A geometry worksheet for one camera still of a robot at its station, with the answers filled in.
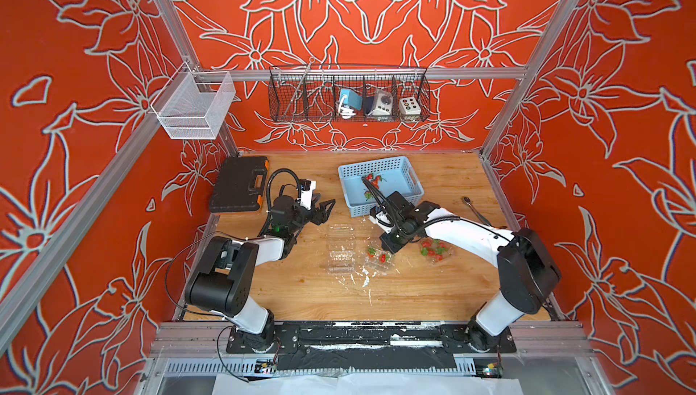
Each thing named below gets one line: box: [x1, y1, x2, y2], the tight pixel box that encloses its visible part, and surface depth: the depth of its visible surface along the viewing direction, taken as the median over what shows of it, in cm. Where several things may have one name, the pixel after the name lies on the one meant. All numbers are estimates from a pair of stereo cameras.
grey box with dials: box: [367, 90, 393, 116], surface depth 93 cm
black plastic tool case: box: [210, 156, 270, 213], surface depth 103 cm
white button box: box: [399, 96, 422, 116], surface depth 96 cm
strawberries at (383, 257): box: [367, 247, 391, 264], surface depth 89 cm
